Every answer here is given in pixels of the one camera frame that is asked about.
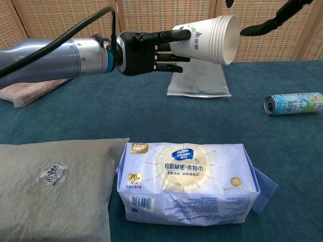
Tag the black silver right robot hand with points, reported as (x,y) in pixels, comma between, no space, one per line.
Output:
(272,22)

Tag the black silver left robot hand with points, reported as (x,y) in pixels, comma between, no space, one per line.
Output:
(136,54)

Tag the white printed paper cup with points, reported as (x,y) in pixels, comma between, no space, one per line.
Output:
(212,40)

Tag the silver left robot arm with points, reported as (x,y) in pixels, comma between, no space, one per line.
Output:
(63,60)

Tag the blue table mat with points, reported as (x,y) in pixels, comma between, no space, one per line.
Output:
(151,113)

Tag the dark item in frosted bag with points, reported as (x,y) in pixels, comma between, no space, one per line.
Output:
(202,80)

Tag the woven bamboo folding screen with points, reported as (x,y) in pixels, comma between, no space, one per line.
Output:
(63,15)

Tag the light blue drink can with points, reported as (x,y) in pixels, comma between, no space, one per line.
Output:
(295,104)

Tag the pink item in clear bag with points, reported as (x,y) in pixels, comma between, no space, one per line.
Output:
(30,92)

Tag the white blue tissue pack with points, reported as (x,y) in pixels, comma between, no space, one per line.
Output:
(189,186)

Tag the large grey frosted bag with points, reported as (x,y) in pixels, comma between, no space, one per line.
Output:
(55,196)

